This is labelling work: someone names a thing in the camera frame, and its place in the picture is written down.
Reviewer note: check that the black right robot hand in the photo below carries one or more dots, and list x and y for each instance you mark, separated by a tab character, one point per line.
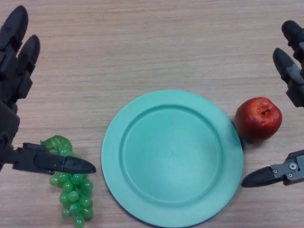
291	71

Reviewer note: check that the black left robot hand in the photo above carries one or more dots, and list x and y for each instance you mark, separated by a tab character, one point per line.
9	71

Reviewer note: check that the red apple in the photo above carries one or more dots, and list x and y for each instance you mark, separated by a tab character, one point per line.
254	121

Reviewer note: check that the green round plate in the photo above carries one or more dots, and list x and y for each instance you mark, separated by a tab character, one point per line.
171	156

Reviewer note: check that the green plastic grape bunch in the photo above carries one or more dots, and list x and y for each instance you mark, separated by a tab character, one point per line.
76	204

